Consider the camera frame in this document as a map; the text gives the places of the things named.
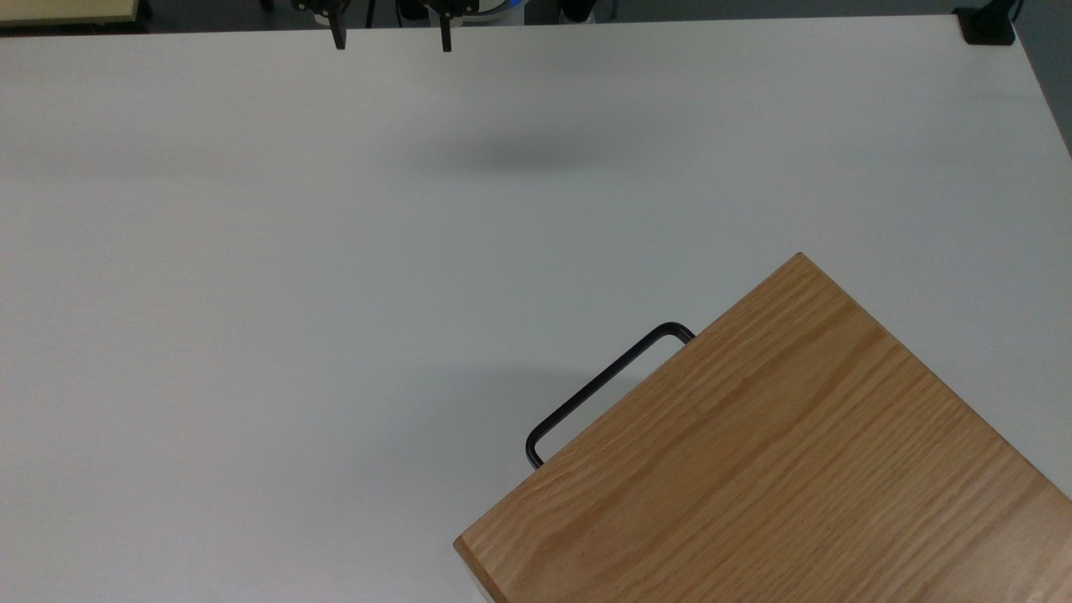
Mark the wooden cabinet box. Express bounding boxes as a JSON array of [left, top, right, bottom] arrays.
[[453, 251, 1072, 603]]

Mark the black camera stand clamp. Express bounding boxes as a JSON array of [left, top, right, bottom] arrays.
[[955, 0, 1024, 46]]

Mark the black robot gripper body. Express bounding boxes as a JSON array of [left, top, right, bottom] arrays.
[[291, 0, 478, 19]]

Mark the pale yellow side table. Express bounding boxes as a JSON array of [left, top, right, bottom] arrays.
[[0, 0, 142, 28]]

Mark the wooden drawer with black handle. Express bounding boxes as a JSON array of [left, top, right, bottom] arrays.
[[525, 322, 696, 468]]

